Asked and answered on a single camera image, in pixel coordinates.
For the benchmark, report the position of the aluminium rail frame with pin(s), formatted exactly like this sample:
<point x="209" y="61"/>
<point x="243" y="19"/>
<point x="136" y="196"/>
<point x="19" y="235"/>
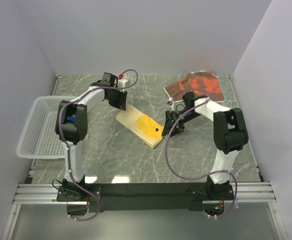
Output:
<point x="246" y="192"/>

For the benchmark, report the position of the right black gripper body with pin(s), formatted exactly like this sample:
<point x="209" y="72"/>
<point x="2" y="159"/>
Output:
<point x="186" y="117"/>

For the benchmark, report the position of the yellow cream towel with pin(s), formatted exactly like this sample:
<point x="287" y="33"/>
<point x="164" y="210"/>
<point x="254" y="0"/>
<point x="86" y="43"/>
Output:
<point x="141" y="125"/>

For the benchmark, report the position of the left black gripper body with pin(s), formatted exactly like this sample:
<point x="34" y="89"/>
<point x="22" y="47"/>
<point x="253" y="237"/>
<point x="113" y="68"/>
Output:
<point x="116" y="98"/>

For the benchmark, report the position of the blue towel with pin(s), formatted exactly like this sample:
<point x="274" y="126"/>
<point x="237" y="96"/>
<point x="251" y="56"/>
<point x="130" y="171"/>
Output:
<point x="70" y="118"/>

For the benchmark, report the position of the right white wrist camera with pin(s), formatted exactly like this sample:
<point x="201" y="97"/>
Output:
<point x="171" y="105"/>

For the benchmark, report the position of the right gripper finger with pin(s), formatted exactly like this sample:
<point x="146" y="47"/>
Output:
<point x="169" y="121"/>
<point x="178" y="129"/>

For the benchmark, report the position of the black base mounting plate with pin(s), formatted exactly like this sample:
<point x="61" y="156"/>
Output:
<point x="144" y="196"/>

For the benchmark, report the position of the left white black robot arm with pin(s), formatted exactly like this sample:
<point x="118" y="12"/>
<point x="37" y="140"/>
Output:
<point x="72" y="126"/>

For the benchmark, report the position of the white perforated plastic basket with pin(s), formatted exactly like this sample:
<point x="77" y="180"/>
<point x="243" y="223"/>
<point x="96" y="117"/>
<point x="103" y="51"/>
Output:
<point x="38" y="139"/>

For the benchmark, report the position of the brown orange towel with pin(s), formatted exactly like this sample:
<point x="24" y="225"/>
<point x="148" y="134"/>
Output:
<point x="202" y="83"/>

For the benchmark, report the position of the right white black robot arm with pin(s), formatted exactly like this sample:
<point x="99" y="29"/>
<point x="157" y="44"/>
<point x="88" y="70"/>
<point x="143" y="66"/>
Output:
<point x="229" y="133"/>

